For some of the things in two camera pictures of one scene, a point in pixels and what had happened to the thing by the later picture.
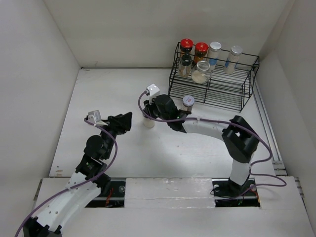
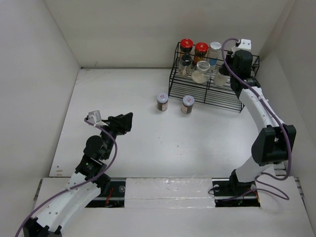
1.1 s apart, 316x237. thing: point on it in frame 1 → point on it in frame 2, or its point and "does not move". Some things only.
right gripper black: x=148 y=107 → x=228 y=59
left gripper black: x=120 y=123 does not move
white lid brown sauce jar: x=188 y=101 does not move
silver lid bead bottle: x=214 y=53 does not move
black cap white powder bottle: x=148 y=123 → x=221 y=78
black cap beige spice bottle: x=185 y=66 does not move
